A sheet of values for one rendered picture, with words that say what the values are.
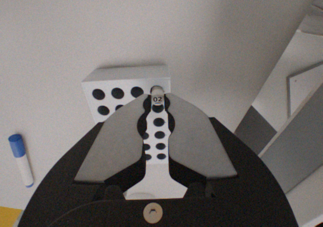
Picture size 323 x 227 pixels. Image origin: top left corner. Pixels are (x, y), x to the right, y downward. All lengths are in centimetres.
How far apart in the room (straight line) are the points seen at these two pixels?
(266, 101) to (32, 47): 131
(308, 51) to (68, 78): 131
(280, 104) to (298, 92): 14
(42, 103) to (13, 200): 34
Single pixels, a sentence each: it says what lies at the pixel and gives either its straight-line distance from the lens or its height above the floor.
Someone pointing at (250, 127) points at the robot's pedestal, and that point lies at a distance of 91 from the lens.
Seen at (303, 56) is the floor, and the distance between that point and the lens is 133.
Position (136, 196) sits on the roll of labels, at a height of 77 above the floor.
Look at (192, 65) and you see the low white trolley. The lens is 18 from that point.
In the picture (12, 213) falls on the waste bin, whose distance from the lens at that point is 260.
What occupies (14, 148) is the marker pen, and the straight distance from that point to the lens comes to 32.
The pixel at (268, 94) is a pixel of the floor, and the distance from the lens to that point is 132.
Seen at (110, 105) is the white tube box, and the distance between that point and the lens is 16.
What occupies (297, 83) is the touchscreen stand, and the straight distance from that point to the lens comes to 136.
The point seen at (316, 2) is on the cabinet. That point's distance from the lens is 53.
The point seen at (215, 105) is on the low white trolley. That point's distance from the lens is 21.
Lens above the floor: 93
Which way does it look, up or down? 58 degrees down
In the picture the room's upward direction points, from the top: 178 degrees clockwise
